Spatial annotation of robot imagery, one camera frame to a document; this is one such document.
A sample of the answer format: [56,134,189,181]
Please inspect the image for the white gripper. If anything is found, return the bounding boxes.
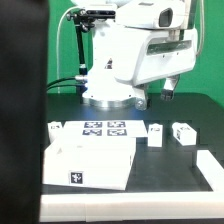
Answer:
[114,28,198,110]

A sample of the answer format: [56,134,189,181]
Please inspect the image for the white square tabletop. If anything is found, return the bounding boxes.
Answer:
[43,137,136,190]

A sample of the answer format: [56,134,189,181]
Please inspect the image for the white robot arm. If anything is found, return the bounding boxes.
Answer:
[70,0,198,110]

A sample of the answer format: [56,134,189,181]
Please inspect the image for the white base tag plate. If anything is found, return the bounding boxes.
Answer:
[64,120,147,138]

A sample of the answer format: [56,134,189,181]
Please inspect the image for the dark foreground occluder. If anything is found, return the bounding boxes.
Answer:
[0,0,49,224]

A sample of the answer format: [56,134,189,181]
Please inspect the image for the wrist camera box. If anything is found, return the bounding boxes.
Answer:
[115,0,185,30]

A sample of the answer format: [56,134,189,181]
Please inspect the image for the black cables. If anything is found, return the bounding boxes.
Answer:
[46,77,84,93]

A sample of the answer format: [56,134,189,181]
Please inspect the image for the white right obstacle wall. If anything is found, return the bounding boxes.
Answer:
[196,150,224,192]

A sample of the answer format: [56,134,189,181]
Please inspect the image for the white obstacle wall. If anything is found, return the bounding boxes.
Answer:
[196,150,224,192]
[40,192,224,222]

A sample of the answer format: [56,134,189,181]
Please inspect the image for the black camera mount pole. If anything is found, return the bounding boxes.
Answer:
[66,9,115,94]

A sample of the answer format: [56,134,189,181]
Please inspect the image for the grey cable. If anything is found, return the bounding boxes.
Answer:
[55,9,75,94]

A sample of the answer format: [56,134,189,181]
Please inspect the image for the white front obstacle wall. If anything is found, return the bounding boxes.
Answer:
[40,192,224,222]

